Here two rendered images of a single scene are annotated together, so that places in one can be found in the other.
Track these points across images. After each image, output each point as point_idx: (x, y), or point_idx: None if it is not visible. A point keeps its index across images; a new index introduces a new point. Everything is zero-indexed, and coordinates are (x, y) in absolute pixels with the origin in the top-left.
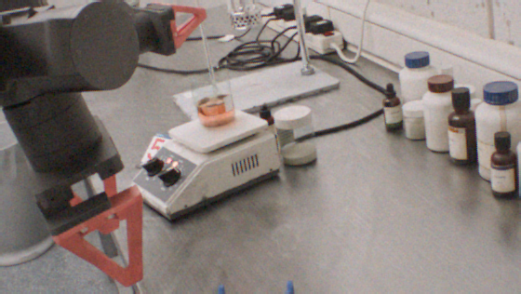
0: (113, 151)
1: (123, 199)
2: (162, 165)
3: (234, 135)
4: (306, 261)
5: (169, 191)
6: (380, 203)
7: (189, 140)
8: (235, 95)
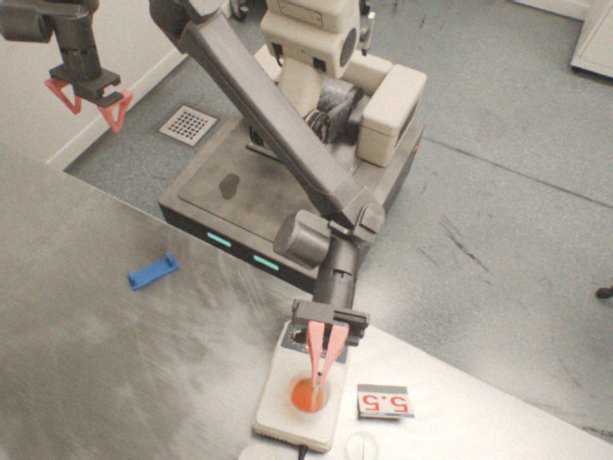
0: (51, 71)
1: (50, 79)
2: (323, 346)
3: (267, 382)
4: (155, 327)
5: (293, 329)
6: (140, 420)
7: (304, 359)
8: None
